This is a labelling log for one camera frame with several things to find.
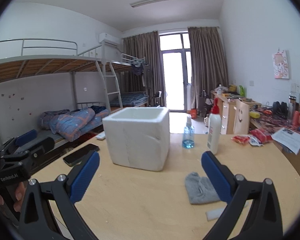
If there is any left hand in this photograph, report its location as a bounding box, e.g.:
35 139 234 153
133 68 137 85
0 182 26 212

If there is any blue orange quilt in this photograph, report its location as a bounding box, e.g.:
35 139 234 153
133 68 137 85
38 106 109 141

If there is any black smartphone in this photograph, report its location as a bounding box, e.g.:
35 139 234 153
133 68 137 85
63 144 100 167

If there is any metal bunk bed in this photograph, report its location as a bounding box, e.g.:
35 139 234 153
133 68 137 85
0 38 146 145

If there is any white foam strip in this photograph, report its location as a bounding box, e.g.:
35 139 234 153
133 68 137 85
205 200 249 222

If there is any white remote control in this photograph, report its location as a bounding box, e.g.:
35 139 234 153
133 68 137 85
95 132 106 140

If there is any grey sock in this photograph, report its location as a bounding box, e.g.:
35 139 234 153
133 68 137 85
185 172 220 205

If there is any red snack packet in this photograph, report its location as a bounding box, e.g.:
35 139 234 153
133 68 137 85
232 128 273 147

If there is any white paper sheet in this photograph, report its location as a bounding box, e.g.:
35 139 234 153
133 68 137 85
271 128 300 155

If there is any white styrofoam box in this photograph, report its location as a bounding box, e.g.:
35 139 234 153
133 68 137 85
102 107 170 172

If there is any wooden chair smiley back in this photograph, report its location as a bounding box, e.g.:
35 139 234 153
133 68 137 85
233 100 250 135

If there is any white lotion pump bottle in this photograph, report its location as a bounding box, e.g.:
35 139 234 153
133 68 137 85
207 97 222 155

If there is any black folding chair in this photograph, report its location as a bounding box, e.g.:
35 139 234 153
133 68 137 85
150 90 162 107

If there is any blue spray bottle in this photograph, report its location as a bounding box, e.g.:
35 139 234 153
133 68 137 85
182 116 194 149

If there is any white thermos jug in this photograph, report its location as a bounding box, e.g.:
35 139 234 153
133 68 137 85
204 116 209 127

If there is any white air conditioner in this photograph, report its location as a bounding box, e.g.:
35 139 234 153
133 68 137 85
98 33 121 46

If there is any wooden desk with drawers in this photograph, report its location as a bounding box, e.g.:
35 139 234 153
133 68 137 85
210 90 261 134

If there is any left brown curtain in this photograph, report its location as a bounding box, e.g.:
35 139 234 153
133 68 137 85
120 31 166 106

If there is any brown curtain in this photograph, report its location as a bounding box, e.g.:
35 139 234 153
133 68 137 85
188 27 229 109
120 31 166 106

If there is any pink cartoon poster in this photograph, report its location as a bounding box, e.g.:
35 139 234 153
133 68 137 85
272 49 289 79

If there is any glass balcony door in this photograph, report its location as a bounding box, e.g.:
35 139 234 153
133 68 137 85
159 31 192 112

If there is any right brown curtain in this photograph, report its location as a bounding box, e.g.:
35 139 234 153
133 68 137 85
188 27 229 109

